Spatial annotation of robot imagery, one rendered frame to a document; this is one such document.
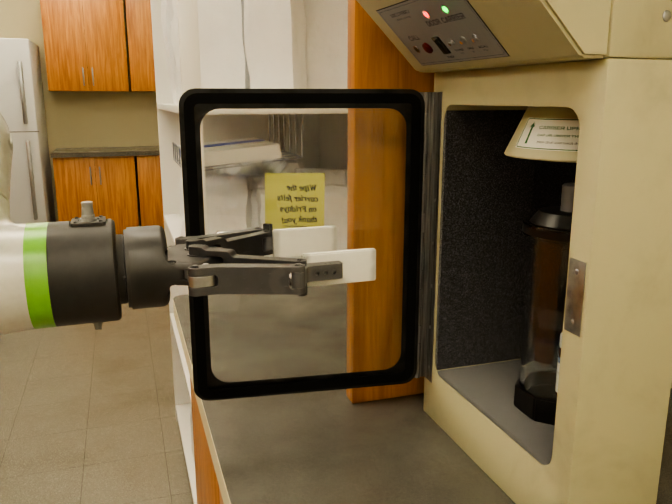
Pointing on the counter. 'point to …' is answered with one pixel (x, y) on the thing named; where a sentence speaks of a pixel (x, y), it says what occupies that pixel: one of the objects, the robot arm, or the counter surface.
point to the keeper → (575, 296)
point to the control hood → (524, 31)
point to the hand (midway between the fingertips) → (335, 251)
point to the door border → (404, 226)
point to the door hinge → (429, 232)
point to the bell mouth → (546, 135)
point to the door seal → (408, 232)
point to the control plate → (416, 30)
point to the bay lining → (486, 236)
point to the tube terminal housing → (602, 161)
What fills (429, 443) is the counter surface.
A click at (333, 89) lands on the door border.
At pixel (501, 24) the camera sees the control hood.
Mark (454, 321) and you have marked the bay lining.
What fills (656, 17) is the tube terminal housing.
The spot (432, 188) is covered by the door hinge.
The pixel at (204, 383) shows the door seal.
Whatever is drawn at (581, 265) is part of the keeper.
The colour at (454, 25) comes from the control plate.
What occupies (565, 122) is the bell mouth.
